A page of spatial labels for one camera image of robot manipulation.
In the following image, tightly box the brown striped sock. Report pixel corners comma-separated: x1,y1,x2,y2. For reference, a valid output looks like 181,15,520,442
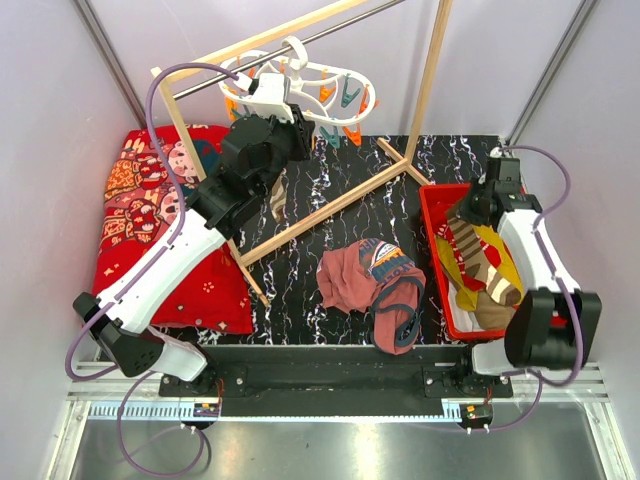
445,213,523,307
269,171,287,224

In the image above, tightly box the white plastic clip hanger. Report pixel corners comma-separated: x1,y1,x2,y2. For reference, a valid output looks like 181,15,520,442
219,36,379,128

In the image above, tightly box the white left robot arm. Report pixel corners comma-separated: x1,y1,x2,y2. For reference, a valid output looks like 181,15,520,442
73,103,315,396

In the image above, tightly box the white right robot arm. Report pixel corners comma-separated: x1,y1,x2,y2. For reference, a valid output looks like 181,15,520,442
444,150,602,397

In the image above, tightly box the teal clothes peg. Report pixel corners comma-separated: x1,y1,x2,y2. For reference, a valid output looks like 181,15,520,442
319,126,341,149

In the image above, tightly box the red plastic bin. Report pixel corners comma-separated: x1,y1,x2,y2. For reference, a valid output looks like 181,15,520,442
419,184,505,343

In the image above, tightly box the orange clothes peg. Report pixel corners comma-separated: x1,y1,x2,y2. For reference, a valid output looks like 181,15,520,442
343,124,362,147

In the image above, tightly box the yellow sock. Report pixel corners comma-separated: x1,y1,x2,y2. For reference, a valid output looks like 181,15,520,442
435,220,524,310

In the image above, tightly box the maroon printed shirt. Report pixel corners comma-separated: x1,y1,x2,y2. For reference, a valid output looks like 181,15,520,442
316,238,426,355

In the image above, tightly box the red patterned pillow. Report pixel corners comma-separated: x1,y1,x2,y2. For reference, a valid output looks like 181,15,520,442
92,125,253,335

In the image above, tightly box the metal hanging rod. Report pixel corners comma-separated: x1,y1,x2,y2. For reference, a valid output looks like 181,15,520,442
174,0,404,100

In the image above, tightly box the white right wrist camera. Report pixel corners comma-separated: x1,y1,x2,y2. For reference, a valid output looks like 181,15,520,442
486,157,522,194

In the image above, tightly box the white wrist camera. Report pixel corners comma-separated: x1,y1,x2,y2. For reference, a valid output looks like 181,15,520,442
234,73,294,123
486,157,522,194

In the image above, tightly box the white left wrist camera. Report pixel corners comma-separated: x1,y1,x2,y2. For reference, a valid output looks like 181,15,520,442
234,73,294,123

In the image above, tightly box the wooden drying rack frame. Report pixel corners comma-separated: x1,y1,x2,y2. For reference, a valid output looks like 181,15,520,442
149,0,454,307

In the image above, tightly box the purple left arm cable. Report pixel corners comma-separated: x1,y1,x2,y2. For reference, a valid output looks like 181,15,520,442
64,60,246,476

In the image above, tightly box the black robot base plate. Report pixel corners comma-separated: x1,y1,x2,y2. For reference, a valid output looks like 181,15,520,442
159,345,513,421

